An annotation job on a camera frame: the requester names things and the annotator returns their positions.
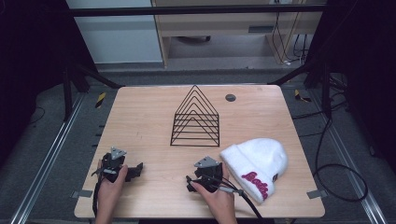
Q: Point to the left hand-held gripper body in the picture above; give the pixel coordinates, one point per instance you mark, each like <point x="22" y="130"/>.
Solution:
<point x="112" y="165"/>

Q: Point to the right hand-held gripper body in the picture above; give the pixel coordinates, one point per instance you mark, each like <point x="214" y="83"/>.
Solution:
<point x="208" y="172"/>

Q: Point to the white knit beanie hat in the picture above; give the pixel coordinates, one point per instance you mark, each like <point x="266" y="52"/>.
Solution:
<point x="258" y="165"/>

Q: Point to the person's left hand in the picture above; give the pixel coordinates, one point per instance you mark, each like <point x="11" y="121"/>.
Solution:
<point x="109" y="189"/>

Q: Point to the person's right hand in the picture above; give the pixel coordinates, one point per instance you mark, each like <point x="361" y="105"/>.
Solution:
<point x="221" y="199"/>

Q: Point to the grey tape piece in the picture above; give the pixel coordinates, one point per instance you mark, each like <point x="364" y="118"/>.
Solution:
<point x="317" y="194"/>
<point x="81" y="194"/>

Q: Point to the yellow black striped tape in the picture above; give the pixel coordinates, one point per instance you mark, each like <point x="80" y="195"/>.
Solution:
<point x="100" y="100"/>
<point x="300" y="95"/>

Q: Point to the black metal stand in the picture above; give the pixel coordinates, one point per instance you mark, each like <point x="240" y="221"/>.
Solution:
<point x="326" y="90"/>
<point x="67" y="93"/>

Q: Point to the white cabinet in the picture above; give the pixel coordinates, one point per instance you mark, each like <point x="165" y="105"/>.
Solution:
<point x="118" y="37"/>

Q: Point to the dark curtain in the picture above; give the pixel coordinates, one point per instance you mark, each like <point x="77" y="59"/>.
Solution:
<point x="28" y="62"/>
<point x="367" y="62"/>

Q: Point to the light wooden desk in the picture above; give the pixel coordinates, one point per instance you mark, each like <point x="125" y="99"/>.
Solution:
<point x="218" y="26"/>

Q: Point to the black horizontal metal bar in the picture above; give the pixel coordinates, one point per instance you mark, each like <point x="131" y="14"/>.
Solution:
<point x="186" y="10"/>

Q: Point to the aluminium floor rail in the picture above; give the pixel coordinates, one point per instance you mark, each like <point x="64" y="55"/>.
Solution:
<point x="46" y="161"/>
<point x="351" y="177"/>

